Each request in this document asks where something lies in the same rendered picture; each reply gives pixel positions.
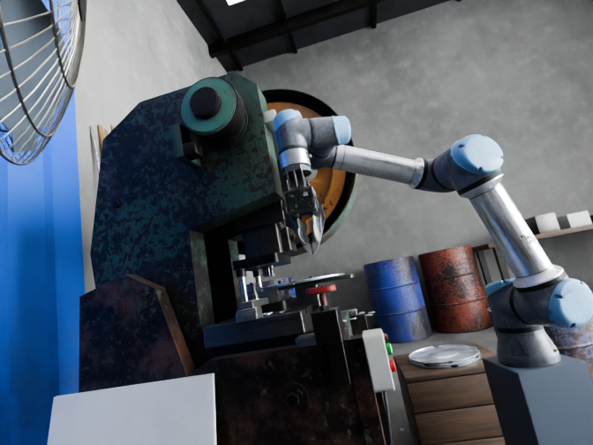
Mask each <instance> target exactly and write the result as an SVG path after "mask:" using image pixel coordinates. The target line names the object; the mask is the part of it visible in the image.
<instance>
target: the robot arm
mask: <svg viewBox="0 0 593 445"><path fill-rule="evenodd" d="M350 134H351V129H350V123H349V120H348V119H347V118H346V117H345V116H340V117H334V116H331V117H316V118H302V116H301V114H300V112H299V111H297V110H293V109H285V110H283V111H281V112H279V113H278V114H277V115H276V116H275V117H274V136H275V138H276V143H277V147H278V153H279V159H280V165H281V172H282V173H283V178H284V179H286V180H288V184H289V190H288V191H286V192H283V193H282V194H283V199H284V205H285V210H286V214H287V215H289V225H290V227H291V228H292V230H293V231H294V232H295V233H296V235H297V238H298V239H299V241H300V242H301V244H302V245H303V247H304V249H305V250H306V251H307V252H308V253H310V254H315V253H316V252H317V250H318V248H319V244H320V240H321V236H322V232H323V229H324V224H325V213H324V210H323V207H322V204H319V203H318V199H319V197H318V196H316V192H315V191H314V189H313V188H312V186H311V185H310V183H309V180H308V179H305V178H306V177H309V176H310V175H311V173H312V171H311V169H312V170H319V169H321V168H323V167H327V168H331V169H336V170H344V171H348V172H352V173H357V174H361V175H366V176H370V177H377V178H382V179H386V180H391V181H395V182H399V183H404V184H408V185H409V188H412V189H417V190H421V191H427V192H454V191H457V192H458V194H459V195H460V197H463V198H467V199H469V201H470V202H471V204H472V206H473V207H474V209H475V210H476V211H477V214H478V215H479V217H480V219H481V220H482V222H483V223H484V226H485V227H486V229H487V230H488V231H489V233H490V235H491V236H492V239H493V240H494V242H495V244H496V245H497V247H498V248H499V250H500V252H501V253H502V255H503V256H504V258H505V260H506V261H507V264H508V265H509V267H510V268H511V269H512V271H513V273H514V275H515V278H511V279H507V280H504V281H499V282H496V283H489V284H487V285H486V287H485V291H486V295H487V296H486V298H487V299H488V301H489V305H490V308H491V311H492V317H493V319H494V323H495V326H496V329H497V332H498V344H497V356H498V359H499V362H500V363H501V364H503V365H506V366H516V367H540V366H550V365H554V364H556V363H559V362H560V361H561V357H560V355H559V351H558V349H557V348H556V346H555V345H554V343H553V342H552V340H551V339H550V337H549V336H548V335H547V334H546V333H545V331H544V327H543V326H550V327H557V328H579V327H581V326H583V325H585V324H586V323H587V322H588V321H589V320H590V318H591V317H592V314H593V295H592V292H591V290H590V289H589V287H588V286H587V285H586V284H585V283H584V282H580V281H579V280H576V279H574V278H569V277H568V276H567V274H566V272H565V271H564V269H563V268H562V267H560V266H556V265H553V264H551V262H550V261H549V259H548V257H547V256H546V254H545V253H544V250H543V249H542V247H541V246H540V244H539V243H538V242H537V240H536V238H535V236H534V235H533V233H532V232H531V230H530V228H529V226H528V225H527V223H526V222H525V221H524V219H523V218H522V215H521V214H520V212H519V211H518V209H517V207H516V206H515V204H514V203H513V201H512V200H511V198H510V197H509V195H508V193H507V191H506V190H505V188H504V186H503V185H502V184H501V180H502V178H503V175H504V174H503V172H502V171H501V169H500V166H501V165H502V163H503V159H502V158H503V154H502V151H501V149H500V147H499V145H498V144H497V143H496V142H495V141H493V140H492V139H490V138H488V137H486V136H482V135H479V134H473V135H469V136H466V137H464V138H463V139H461V140H458V141H456V142H455V143H454V144H453V145H452V146H451V147H450V148H448V149H447V150H446V151H444V152H443V153H442V154H440V155H439V156H437V157H435V158H432V159H423V158H417V159H416V160H411V159H407V158H402V157H399V156H394V155H387V154H382V153H378V152H374V151H370V150H365V149H362V148H357V147H350V146H345V145H346V144H347V143H349V140H350ZM286 193H287V194H286ZM288 203H289V207H288ZM286 205H287V206H286ZM289 210H290V211H289ZM308 215H310V216H311V217H312V219H311V220H310V221H309V226H310V228H311V229H312V245H311V244H310V238H309V237H308V236H307V224H306V223H305V222H302V221H300V220H303V217H305V216H308ZM298 217H299V218H298ZM299 219H300V220H299Z"/></svg>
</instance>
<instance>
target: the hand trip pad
mask: <svg viewBox="0 0 593 445"><path fill-rule="evenodd" d="M335 290H336V287H335V284H329V285H324V286H319V287H314V288H310V289H307V290H306V291H305V292H306V295H307V296H311V295H316V294H319V302H320V306H323V305H327V299H326V294H325V293H327V292H331V291H335Z"/></svg>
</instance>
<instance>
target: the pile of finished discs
mask: <svg viewBox="0 0 593 445"><path fill-rule="evenodd" d="M480 358H481V354H480V352H479V350H478V349H477V347H474V346H470V345H465V344H445V345H439V347H437V348H436V347H433V346H431V347H426V348H423V349H420V350H417V351H413V352H412V353H410V354H409V361H410V363H411V364H412V365H413V366H417V367H422V368H431V369H441V368H452V367H453V366H456V367H458V366H465V365H469V364H472V363H474V362H476V361H478V360H479V359H480Z"/></svg>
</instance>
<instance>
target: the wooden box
mask: <svg viewBox="0 0 593 445"><path fill-rule="evenodd" d="M465 345H470V346H474V347H477V349H478V350H479V352H480V354H481V358H480V359H479V360H478V361H476V362H474V363H472V364H469V365H465V366H458V367H456V366H453V367H452V368H441V369H431V368H422V367H417V366H413V365H412V364H411V363H410V361H409V354H410V353H407V354H401V355H395V356H393V357H394V362H395V366H396V371H397V374H398V379H399V382H400V387H401V391H402V398H403V402H404V406H405V410H406V414H407V418H408V422H409V429H410V432H411V435H412V437H413V440H414V442H415V444H416V445H506V444H505V440H504V437H503V433H502V430H501V427H500V423H499V418H498V414H497V412H496V408H495V404H494V402H493V398H492V392H491V389H490V386H489V382H488V379H487V376H486V372H485V370H484V363H483V360H482V358H488V357H492V356H497V354H495V353H493V352H491V351H489V350H487V349H486V348H484V347H482V346H480V345H478V344H476V343H471V344H465Z"/></svg>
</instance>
